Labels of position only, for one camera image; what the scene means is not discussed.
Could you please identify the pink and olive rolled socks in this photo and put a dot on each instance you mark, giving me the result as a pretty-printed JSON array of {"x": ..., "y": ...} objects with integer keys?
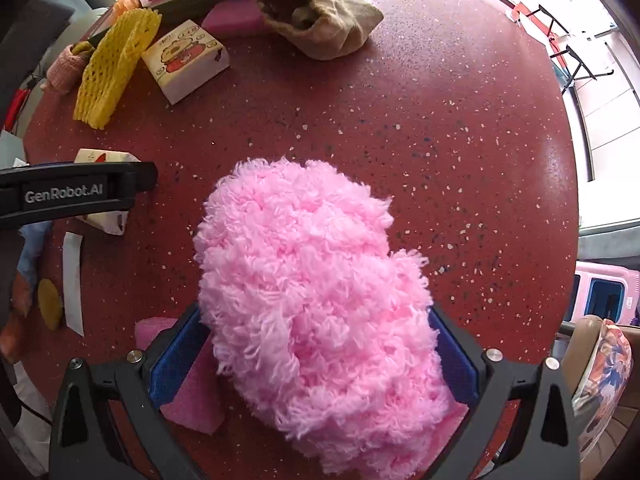
[{"x": 65, "y": 72}]

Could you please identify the yellow foam fruit net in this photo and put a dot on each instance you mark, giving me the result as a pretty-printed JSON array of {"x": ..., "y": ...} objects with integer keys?
[{"x": 112, "y": 67}]

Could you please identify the yellow tissue pack with capybara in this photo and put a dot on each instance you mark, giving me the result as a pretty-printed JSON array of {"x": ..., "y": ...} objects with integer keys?
[{"x": 182, "y": 62}]

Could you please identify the brown chair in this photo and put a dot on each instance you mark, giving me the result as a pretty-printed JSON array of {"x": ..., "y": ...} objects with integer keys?
[{"x": 580, "y": 340}]

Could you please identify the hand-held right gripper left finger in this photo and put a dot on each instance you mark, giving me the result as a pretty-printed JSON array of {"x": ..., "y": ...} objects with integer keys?
[{"x": 175, "y": 365}]

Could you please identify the orange fabric flower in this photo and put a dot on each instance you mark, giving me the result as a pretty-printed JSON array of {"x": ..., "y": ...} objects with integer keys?
[{"x": 125, "y": 6}]

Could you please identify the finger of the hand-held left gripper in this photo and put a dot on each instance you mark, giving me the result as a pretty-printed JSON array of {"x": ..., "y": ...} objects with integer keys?
[{"x": 140, "y": 175}]

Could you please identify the tan knitted sock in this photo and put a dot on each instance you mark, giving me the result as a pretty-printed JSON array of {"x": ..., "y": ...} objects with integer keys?
[{"x": 330, "y": 25}]

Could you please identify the pink sponge block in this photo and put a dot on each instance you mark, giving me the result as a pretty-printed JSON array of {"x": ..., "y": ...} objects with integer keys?
[
  {"x": 195, "y": 395},
  {"x": 230, "y": 19}
]

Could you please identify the pink plastic stool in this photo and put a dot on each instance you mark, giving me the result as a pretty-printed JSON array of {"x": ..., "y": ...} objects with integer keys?
[{"x": 582, "y": 285}]

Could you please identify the floral cushion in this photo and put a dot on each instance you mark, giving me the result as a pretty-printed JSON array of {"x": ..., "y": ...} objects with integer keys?
[{"x": 602, "y": 380}]

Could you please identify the yellow round powder puff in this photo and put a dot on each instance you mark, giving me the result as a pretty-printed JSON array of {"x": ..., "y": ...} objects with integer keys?
[{"x": 50, "y": 305}]

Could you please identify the dark flat tray box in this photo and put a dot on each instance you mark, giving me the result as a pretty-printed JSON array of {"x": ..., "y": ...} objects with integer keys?
[{"x": 200, "y": 2}]

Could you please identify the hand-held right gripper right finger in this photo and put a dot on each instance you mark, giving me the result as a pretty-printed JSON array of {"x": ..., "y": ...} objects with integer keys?
[{"x": 457, "y": 365}]

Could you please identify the pink fluffy yarn duster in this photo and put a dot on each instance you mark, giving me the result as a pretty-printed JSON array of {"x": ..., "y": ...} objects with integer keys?
[{"x": 310, "y": 285}]

